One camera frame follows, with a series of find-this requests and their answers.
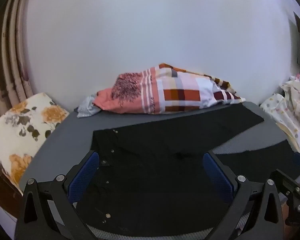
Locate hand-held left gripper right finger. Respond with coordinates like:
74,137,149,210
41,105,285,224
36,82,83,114
202,151,283,240

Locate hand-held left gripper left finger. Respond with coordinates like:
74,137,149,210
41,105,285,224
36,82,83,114
15,150,100,240

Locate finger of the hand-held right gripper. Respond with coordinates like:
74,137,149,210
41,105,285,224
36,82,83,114
285,199,300,228
270,169,300,199

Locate black pants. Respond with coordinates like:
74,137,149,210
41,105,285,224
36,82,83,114
76,103,300,237

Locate grey mesh mat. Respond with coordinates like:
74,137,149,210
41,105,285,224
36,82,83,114
19,101,294,237

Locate light blue striped cloth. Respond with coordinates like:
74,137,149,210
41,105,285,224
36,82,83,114
74,94,102,118

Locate floral pillow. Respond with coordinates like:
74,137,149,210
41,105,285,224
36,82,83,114
0,92,70,195

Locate white dotted bedding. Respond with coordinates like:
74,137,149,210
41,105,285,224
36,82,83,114
259,75,300,154

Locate pink plaid blanket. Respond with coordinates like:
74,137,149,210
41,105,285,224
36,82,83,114
93,63,246,115

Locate brown striped curtain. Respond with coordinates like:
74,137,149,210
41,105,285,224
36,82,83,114
0,0,38,120

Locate brown wooden bed frame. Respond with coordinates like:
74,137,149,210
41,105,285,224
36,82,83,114
0,152,24,218

